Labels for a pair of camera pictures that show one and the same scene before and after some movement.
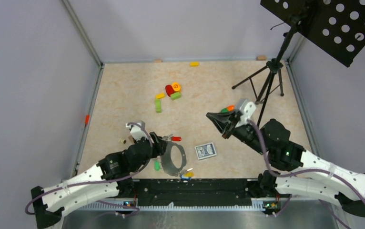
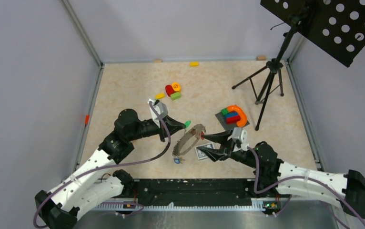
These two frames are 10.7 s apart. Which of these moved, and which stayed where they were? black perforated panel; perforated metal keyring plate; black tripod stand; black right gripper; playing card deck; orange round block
Moved: perforated metal keyring plate; black right gripper
Stayed: orange round block; playing card deck; black tripod stand; black perforated panel
